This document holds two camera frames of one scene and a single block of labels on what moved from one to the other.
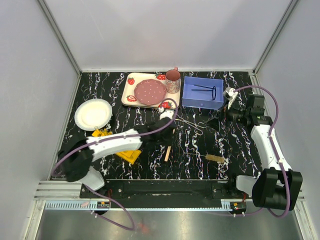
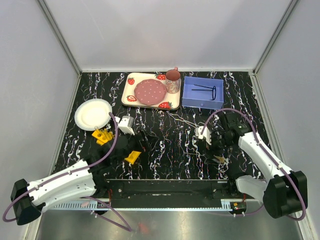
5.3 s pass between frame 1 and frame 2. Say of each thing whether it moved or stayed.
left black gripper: moved
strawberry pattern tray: stayed
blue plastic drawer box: stayed
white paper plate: stayed
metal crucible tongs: stayed
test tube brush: moved
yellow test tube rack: stayed
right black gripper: moved
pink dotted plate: stayed
